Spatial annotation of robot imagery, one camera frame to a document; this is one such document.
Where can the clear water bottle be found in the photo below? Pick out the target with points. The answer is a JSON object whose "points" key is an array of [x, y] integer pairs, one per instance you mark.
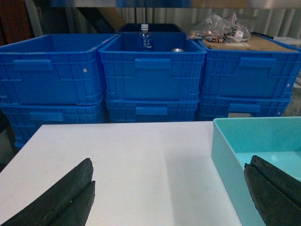
{"points": [[145, 39]]}

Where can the blue crate middle top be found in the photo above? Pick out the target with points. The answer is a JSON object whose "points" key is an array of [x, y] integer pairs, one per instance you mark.
{"points": [[159, 75]]}

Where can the blue crate middle bottom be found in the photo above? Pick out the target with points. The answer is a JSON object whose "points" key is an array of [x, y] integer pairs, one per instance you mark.
{"points": [[150, 111]]}

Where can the clear plastic bag of parts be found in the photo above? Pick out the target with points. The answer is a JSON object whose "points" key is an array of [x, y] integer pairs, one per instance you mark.
{"points": [[232, 29]]}

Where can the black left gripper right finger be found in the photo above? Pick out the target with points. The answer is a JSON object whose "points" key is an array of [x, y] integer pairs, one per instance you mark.
{"points": [[276, 194]]}

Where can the teal plastic box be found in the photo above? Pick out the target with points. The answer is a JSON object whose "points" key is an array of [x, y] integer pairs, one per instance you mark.
{"points": [[237, 140]]}

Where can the dark blue rear crate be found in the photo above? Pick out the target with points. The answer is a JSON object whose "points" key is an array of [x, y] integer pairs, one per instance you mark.
{"points": [[132, 27]]}

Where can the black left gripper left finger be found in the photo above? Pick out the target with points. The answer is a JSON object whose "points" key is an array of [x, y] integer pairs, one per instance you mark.
{"points": [[66, 203]]}

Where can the blue crate right bottom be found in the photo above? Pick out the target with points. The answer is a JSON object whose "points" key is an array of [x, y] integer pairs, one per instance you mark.
{"points": [[210, 108]]}

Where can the blue crate left top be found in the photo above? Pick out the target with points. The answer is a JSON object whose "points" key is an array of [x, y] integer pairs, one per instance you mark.
{"points": [[56, 69]]}

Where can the cardboard sheet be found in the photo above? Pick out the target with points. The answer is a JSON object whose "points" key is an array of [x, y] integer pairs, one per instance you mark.
{"points": [[255, 43]]}

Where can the metal can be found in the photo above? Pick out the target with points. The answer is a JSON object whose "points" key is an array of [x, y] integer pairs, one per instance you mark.
{"points": [[177, 50]]}

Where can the blue crate left bottom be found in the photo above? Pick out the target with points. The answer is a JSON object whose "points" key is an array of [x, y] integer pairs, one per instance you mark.
{"points": [[27, 119]]}

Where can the blue crate right top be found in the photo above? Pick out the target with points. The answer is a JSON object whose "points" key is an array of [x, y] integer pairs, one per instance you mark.
{"points": [[243, 72]]}

